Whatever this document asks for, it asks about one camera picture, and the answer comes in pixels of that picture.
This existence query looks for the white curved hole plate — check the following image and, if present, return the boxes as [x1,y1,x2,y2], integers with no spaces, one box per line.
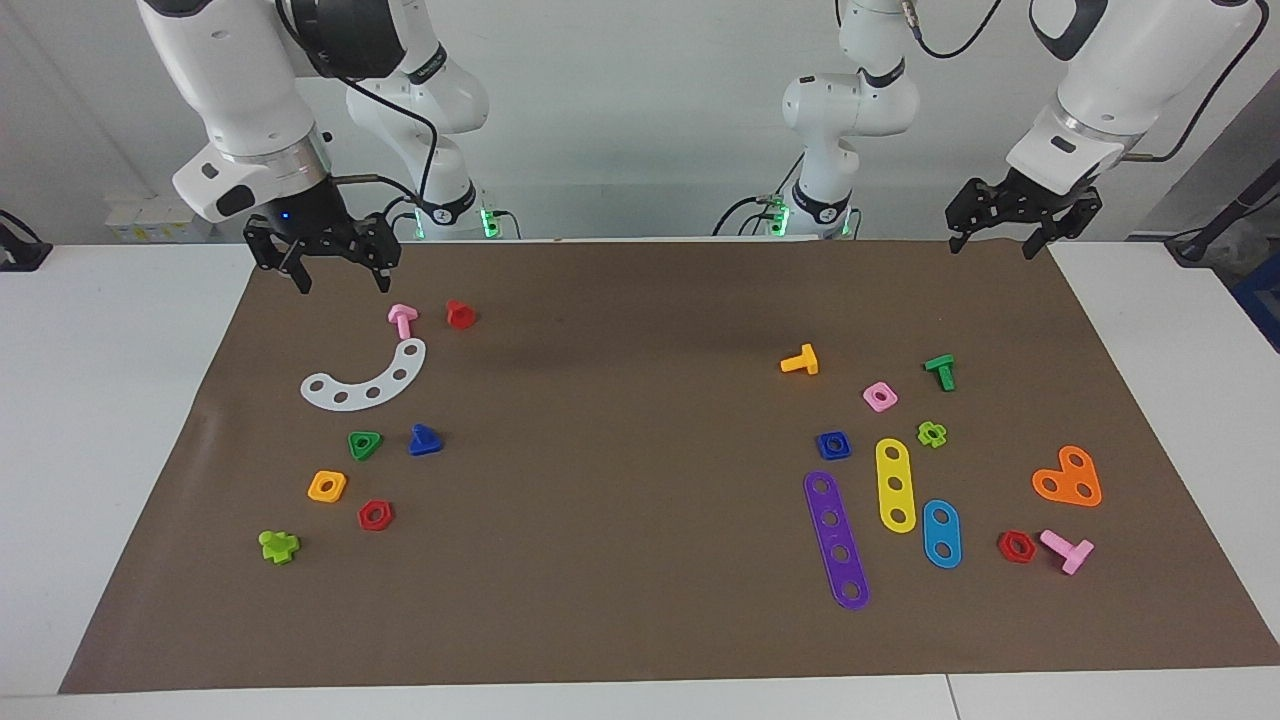
[300,338,428,412]

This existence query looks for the white power strip box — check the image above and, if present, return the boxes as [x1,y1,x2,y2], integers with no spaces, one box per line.
[105,196,216,244]

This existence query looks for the black stand foot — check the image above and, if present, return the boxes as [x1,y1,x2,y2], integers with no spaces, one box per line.
[1165,160,1280,267]

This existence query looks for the blue crate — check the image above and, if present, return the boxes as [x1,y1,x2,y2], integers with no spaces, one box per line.
[1232,252,1280,353]

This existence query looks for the yellow three hole plate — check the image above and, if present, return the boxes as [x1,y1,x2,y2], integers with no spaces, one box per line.
[875,438,917,535]

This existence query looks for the orange heart hole plate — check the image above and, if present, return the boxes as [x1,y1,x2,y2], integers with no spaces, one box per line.
[1031,445,1103,509]

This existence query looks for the black table clamp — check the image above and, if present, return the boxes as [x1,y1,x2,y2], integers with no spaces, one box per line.
[0,208,54,272]

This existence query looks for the blue two hole plate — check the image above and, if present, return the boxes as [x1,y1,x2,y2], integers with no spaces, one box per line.
[921,499,963,570]

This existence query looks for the purple four hole plate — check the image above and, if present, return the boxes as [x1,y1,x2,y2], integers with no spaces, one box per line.
[803,470,871,611]

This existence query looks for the brown table mat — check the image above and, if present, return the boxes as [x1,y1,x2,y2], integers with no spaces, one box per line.
[58,238,1280,694]

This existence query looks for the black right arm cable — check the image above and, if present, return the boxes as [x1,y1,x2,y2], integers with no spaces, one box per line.
[275,0,441,233]

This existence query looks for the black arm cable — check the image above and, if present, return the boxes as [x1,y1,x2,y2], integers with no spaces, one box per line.
[275,0,441,233]
[900,0,1271,163]

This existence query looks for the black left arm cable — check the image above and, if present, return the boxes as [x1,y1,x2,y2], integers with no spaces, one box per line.
[900,0,1271,163]

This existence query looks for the black base cable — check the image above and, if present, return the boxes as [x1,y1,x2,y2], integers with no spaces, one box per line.
[712,192,796,238]

